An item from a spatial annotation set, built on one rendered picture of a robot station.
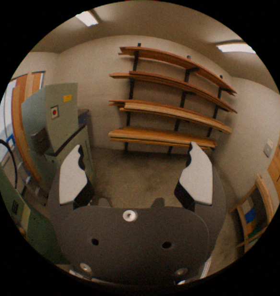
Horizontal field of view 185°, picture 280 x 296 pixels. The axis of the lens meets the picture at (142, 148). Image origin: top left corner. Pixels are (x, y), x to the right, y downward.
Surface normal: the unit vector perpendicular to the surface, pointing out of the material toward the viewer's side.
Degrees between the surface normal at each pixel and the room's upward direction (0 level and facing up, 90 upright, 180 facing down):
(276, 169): 90
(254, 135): 90
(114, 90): 90
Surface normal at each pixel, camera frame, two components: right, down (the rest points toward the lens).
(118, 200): 0.13, -0.83
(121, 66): 0.05, 0.55
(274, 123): -0.99, -0.08
